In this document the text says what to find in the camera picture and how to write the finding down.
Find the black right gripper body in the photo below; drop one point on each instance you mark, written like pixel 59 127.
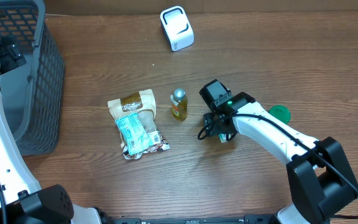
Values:
pixel 217 128

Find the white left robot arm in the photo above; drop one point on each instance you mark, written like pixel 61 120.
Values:
pixel 22 200

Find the yellow oil bottle silver cap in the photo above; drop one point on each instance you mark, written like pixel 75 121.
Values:
pixel 179 104

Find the grey plastic mesh basket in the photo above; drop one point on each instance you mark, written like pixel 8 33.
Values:
pixel 32 93

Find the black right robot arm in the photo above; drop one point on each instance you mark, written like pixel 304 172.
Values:
pixel 320 177

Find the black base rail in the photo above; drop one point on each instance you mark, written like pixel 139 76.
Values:
pixel 197 220

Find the small Kleenex tissue pack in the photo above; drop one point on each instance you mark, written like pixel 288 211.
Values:
pixel 222 138

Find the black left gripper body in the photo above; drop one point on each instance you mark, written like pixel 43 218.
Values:
pixel 10 58

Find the white red snack packet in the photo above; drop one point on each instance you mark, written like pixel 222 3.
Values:
pixel 159 144

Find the clear brown snack bag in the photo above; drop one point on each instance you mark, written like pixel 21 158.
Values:
pixel 142 103

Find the teal large tissue pack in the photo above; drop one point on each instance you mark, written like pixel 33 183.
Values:
pixel 133 133

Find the green lid white jar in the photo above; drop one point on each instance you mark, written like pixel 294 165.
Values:
pixel 281 112

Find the white barcode scanner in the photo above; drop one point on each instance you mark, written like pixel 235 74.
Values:
pixel 177 28

